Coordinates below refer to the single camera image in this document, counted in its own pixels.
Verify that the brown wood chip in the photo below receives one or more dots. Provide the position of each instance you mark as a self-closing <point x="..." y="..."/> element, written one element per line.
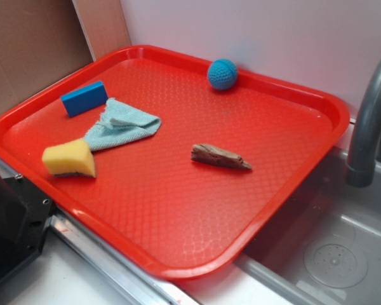
<point x="215" y="156"/>

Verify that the light blue cloth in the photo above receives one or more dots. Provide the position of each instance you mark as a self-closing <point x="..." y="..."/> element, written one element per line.
<point x="120" y="124"/>

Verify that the blue rectangular block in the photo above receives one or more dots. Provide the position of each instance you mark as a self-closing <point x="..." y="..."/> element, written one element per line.
<point x="84" y="99"/>

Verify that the blue textured ball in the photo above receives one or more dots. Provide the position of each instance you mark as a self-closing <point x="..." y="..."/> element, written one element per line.
<point x="222" y="74"/>

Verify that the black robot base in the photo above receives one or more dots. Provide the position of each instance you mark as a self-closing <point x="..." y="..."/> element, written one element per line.
<point x="25" y="215"/>

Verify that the brown cardboard panel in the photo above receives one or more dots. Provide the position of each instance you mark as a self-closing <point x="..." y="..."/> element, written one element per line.
<point x="42" y="42"/>

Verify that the red plastic tray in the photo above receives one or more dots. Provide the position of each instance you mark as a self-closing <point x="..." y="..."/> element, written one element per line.
<point x="174" y="217"/>

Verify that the grey faucet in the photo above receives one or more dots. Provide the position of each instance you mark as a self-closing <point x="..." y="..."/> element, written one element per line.
<point x="365" y="146"/>

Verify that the yellow sponge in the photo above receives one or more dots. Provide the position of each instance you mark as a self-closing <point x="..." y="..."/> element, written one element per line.
<point x="71" y="158"/>

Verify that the grey plastic sink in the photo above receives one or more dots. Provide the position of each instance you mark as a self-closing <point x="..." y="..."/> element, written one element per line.
<point x="323" y="246"/>

